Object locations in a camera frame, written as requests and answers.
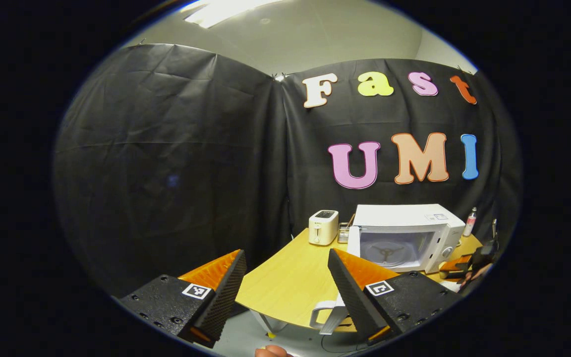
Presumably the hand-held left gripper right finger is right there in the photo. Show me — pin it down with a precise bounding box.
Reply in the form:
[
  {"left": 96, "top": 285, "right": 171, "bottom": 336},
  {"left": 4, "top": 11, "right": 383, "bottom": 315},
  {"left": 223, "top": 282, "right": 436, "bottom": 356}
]
[{"left": 328, "top": 248, "right": 462, "bottom": 347}]

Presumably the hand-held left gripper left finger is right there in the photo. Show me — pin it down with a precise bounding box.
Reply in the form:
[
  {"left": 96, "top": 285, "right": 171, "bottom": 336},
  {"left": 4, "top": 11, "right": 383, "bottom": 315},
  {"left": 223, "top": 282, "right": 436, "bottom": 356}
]
[{"left": 118, "top": 249, "right": 247, "bottom": 349}]

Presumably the white microwave oven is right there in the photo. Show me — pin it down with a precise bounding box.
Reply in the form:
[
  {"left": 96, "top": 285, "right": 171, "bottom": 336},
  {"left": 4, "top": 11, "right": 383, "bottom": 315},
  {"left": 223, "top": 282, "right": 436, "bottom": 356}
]
[{"left": 346, "top": 204, "right": 466, "bottom": 274}]

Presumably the white chair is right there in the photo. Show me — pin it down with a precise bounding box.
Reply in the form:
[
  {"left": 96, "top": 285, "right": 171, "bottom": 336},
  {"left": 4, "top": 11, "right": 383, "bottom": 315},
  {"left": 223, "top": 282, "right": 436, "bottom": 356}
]
[{"left": 309, "top": 293, "right": 351, "bottom": 336}]

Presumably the small pink label bottle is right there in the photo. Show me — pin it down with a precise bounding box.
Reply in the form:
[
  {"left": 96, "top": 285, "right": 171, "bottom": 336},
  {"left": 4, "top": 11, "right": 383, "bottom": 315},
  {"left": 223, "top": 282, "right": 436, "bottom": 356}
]
[{"left": 464, "top": 207, "right": 478, "bottom": 237}]

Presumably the cream toaster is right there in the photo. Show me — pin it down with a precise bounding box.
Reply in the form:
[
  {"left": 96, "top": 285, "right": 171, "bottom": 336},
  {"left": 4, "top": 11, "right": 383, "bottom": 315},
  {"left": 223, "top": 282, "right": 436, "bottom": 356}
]
[{"left": 308, "top": 210, "right": 339, "bottom": 246}]

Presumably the black backdrop cloth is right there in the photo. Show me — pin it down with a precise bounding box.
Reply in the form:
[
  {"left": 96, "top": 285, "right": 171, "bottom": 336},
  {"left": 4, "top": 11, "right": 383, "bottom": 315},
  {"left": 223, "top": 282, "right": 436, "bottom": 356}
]
[{"left": 53, "top": 44, "right": 523, "bottom": 298}]

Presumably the metal wire rack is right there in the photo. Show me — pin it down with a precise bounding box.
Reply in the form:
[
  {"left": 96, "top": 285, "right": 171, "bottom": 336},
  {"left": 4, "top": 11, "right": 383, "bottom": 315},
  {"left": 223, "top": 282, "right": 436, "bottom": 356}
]
[{"left": 338, "top": 214, "right": 356, "bottom": 243}]

